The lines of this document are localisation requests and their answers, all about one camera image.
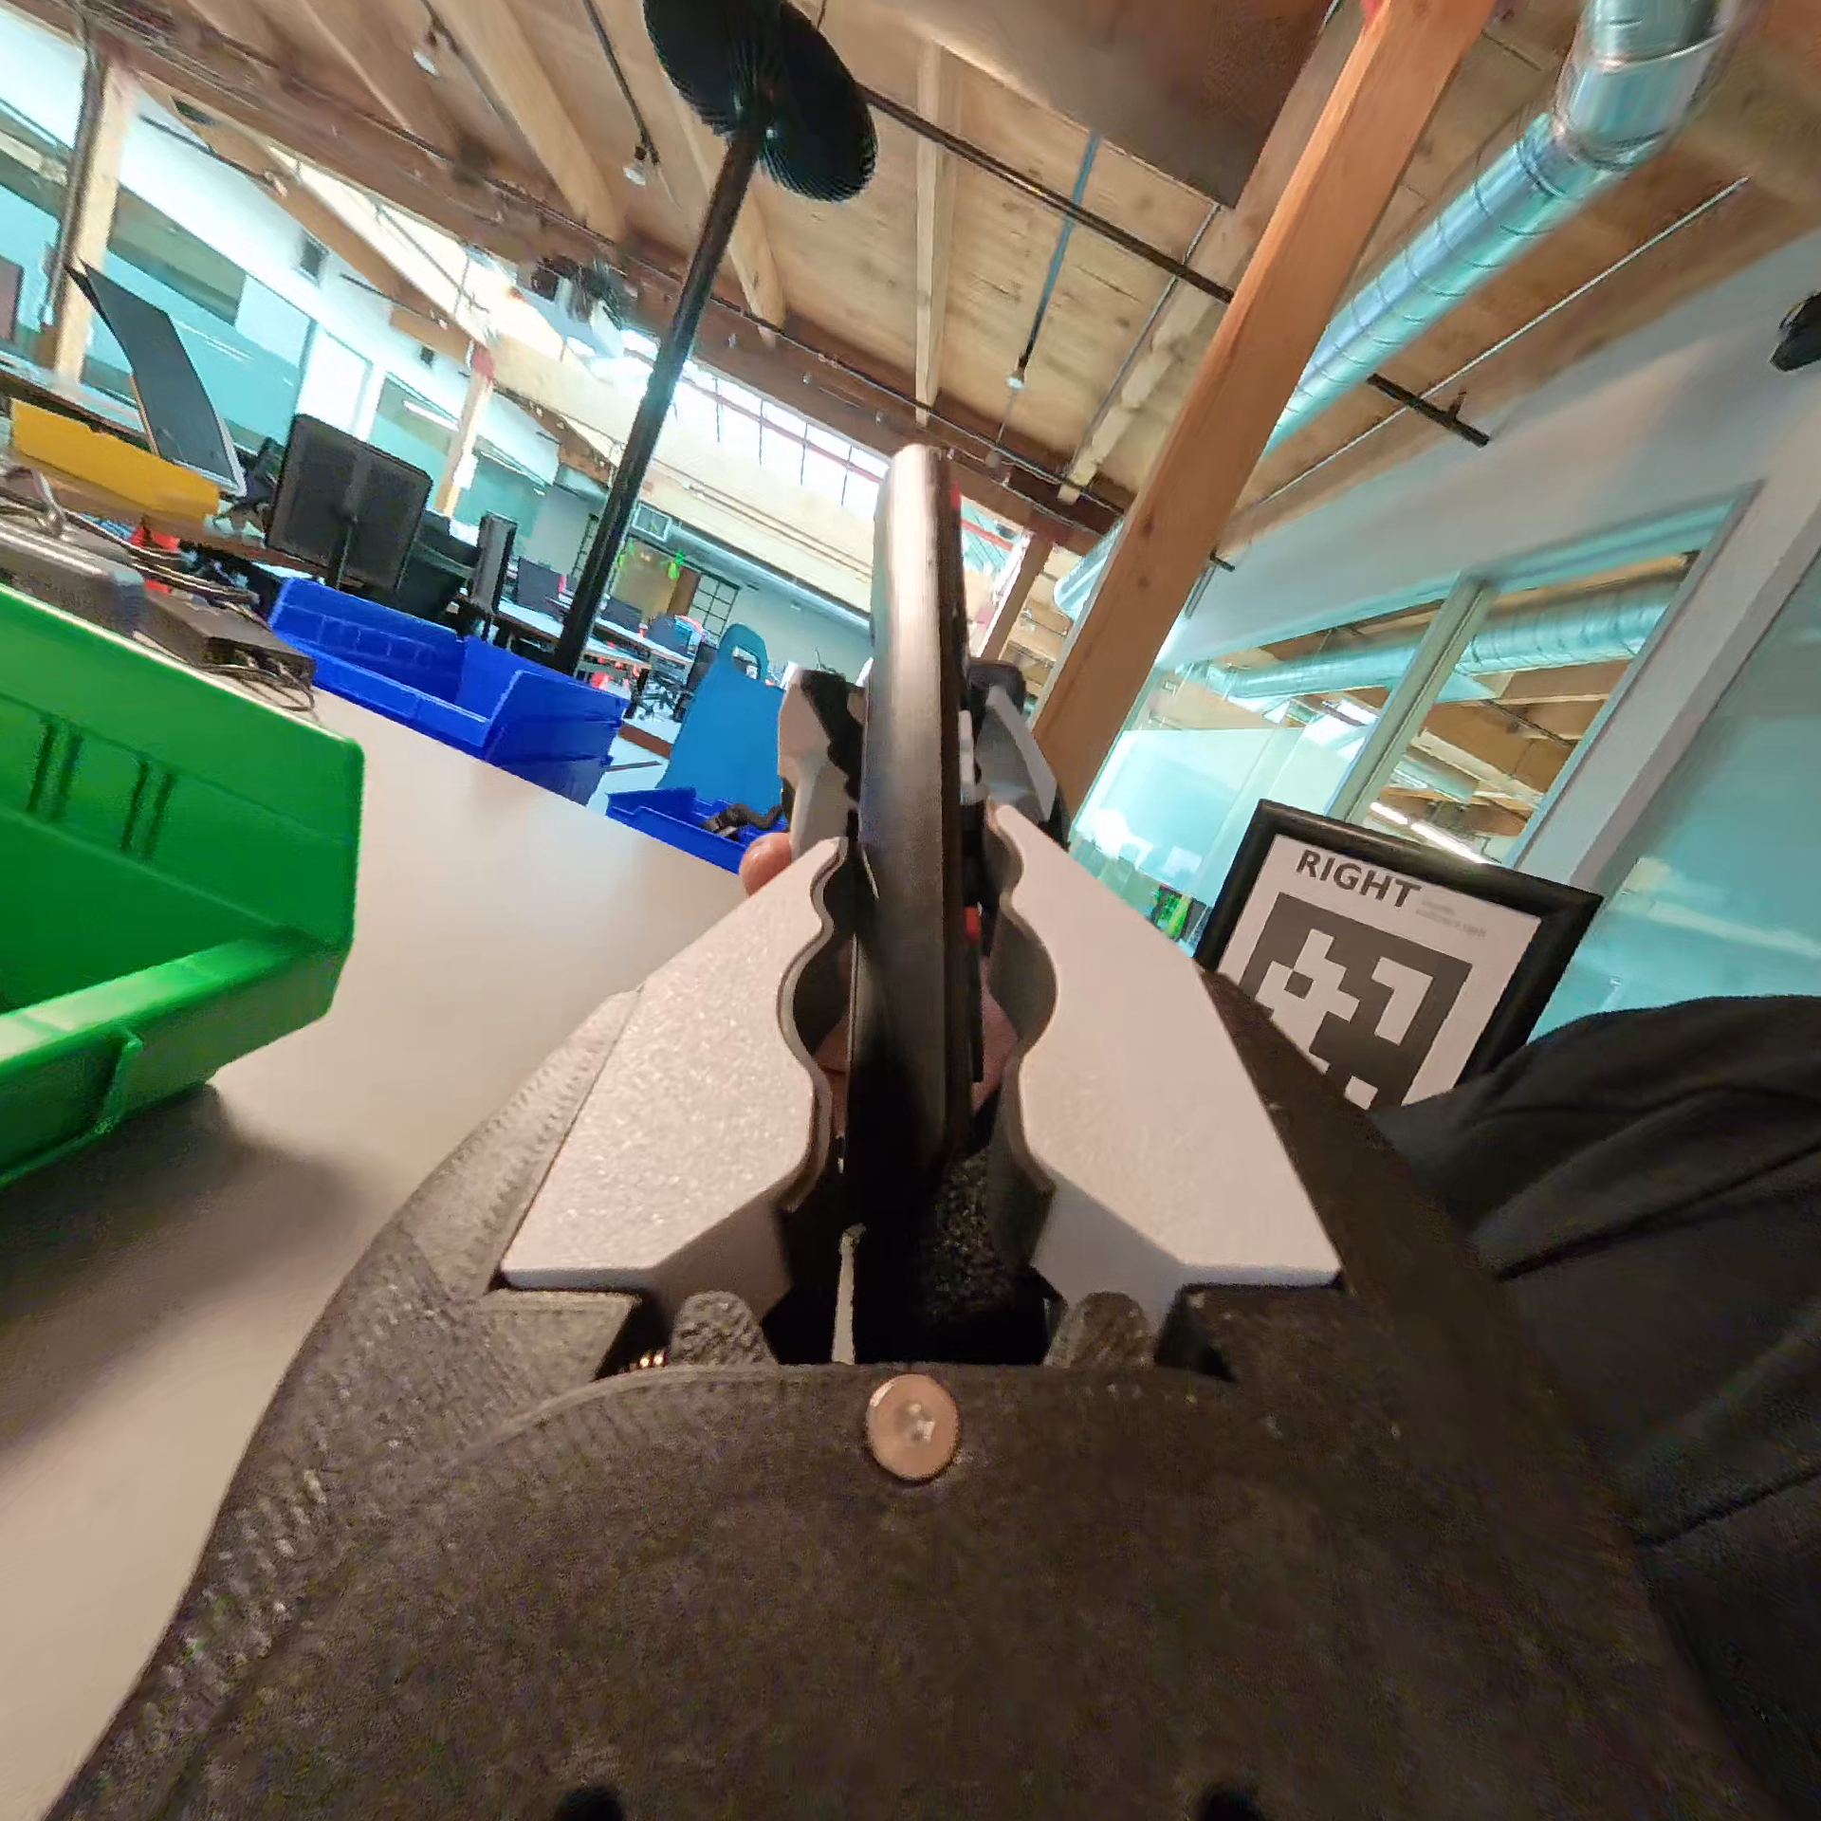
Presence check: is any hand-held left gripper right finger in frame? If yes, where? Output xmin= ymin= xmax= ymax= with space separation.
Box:
xmin=986 ymin=809 xmax=1342 ymax=1329

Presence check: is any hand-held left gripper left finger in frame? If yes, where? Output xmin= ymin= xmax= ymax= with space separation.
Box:
xmin=498 ymin=838 xmax=857 ymax=1319

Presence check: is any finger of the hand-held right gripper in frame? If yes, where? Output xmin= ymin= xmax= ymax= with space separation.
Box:
xmin=780 ymin=668 xmax=866 ymax=856
xmin=963 ymin=666 xmax=1067 ymax=856

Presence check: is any black remote control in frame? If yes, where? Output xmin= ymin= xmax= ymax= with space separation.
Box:
xmin=847 ymin=444 xmax=995 ymax=1254

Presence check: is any person's right forearm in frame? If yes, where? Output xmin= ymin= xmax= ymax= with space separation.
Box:
xmin=1373 ymin=993 xmax=1821 ymax=1821

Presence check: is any person's right hand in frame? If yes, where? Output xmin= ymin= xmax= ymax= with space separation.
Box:
xmin=740 ymin=828 xmax=1021 ymax=1103

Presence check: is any blue plastic panel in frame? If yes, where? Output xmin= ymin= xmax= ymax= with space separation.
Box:
xmin=662 ymin=626 xmax=784 ymax=819

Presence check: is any small blue bin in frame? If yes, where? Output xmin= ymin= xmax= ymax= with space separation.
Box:
xmin=607 ymin=790 xmax=792 ymax=874

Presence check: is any black framed tag sign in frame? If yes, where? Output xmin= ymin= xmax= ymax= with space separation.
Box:
xmin=1194 ymin=800 xmax=1603 ymax=1113

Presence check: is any blue storage bin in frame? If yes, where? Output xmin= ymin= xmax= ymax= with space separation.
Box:
xmin=266 ymin=577 xmax=470 ymax=713
xmin=306 ymin=646 xmax=629 ymax=805

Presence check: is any black computer monitor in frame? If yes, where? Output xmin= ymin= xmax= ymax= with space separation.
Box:
xmin=265 ymin=412 xmax=434 ymax=591

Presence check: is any green plastic bin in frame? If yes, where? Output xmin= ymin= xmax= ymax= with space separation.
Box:
xmin=0 ymin=583 xmax=366 ymax=1191

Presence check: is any black box device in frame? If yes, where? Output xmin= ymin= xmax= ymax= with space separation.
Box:
xmin=135 ymin=589 xmax=319 ymax=688

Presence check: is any black floor lamp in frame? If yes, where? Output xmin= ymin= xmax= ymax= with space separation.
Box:
xmin=553 ymin=0 xmax=879 ymax=676

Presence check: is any grey hanging ceiling panel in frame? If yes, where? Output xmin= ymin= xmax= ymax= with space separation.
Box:
xmin=882 ymin=0 xmax=1339 ymax=165

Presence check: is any dark slanted board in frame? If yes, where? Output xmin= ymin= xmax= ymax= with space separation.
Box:
xmin=66 ymin=263 xmax=246 ymax=492

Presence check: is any grey case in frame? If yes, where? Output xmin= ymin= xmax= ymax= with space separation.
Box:
xmin=0 ymin=518 xmax=152 ymax=635

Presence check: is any yellow bin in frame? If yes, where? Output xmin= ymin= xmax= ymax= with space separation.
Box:
xmin=6 ymin=400 xmax=221 ymax=521

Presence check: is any wooden post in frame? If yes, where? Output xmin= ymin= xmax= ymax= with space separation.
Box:
xmin=1031 ymin=0 xmax=1502 ymax=814

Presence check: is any silver air duct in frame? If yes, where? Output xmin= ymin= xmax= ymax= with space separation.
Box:
xmin=1265 ymin=0 xmax=1767 ymax=457

